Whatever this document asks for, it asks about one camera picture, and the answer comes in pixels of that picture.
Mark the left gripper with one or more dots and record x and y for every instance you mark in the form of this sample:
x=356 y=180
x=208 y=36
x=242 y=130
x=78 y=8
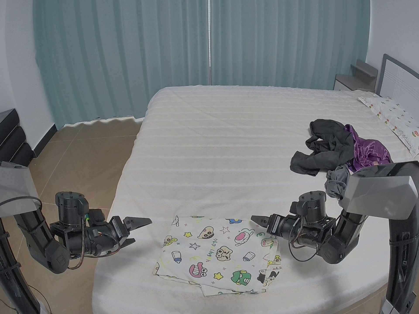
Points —
x=104 y=240

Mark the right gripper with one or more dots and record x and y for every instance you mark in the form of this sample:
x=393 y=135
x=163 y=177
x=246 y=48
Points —
x=284 y=227

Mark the white printed pyjama top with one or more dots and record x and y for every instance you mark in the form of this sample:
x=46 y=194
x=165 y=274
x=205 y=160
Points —
x=219 y=257

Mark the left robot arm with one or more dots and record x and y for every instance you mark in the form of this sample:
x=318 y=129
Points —
x=49 y=244

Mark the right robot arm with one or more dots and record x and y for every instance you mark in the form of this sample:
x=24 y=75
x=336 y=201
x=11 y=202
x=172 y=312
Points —
x=376 y=188

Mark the grey garment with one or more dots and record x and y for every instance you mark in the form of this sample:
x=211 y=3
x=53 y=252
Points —
x=337 y=182

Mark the black garment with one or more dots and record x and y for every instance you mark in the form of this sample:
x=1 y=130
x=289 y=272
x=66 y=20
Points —
x=330 y=152

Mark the bed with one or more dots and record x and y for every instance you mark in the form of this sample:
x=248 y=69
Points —
x=212 y=142

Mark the purple satin garment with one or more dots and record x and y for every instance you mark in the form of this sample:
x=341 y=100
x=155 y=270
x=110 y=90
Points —
x=370 y=152

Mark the black chest of drawers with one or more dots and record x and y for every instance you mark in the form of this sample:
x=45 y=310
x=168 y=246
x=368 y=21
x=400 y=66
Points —
x=13 y=139

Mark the white printed pillow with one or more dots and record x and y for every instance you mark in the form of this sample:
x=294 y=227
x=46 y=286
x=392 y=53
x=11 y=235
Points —
x=396 y=119

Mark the grey bedside table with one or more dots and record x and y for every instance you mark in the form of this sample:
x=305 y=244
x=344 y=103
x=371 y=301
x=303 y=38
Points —
x=353 y=80

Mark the blue-green curtain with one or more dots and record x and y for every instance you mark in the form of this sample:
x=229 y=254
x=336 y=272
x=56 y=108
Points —
x=288 y=31
x=121 y=44

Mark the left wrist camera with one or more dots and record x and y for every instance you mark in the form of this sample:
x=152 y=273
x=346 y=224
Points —
x=97 y=217

